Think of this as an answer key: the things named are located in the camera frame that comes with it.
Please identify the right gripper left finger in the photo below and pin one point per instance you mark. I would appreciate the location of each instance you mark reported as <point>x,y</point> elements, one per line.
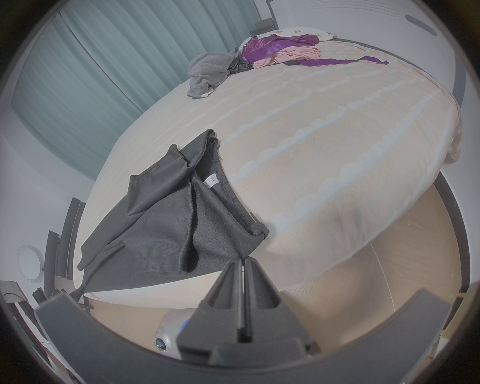
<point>217,315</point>

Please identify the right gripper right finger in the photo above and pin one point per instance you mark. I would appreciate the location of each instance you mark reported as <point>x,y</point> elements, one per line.
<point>270,315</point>

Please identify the black T-shirt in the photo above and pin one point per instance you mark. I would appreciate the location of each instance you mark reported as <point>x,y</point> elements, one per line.
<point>168,232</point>

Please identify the bed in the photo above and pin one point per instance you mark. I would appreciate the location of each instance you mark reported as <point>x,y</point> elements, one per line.
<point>318,131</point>

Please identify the pile of clothes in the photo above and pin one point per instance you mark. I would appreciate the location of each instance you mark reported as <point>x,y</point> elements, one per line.
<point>262,50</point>

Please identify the black chest of drawers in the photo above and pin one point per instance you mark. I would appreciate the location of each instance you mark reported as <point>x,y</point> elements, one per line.
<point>67,243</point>

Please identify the round white mirror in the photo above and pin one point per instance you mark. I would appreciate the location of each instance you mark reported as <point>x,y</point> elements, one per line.
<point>29,262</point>

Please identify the grey garment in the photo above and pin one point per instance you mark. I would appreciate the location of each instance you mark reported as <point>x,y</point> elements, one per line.
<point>210,71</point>

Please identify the blue-green curtain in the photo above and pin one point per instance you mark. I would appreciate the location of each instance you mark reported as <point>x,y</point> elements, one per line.
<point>67,105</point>
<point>157,45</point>

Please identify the white printed pillow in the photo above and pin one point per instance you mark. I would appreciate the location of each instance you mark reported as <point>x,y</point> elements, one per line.
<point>300,32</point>

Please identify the grey bedside table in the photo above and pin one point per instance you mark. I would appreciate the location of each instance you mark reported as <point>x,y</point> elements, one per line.
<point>266,25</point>

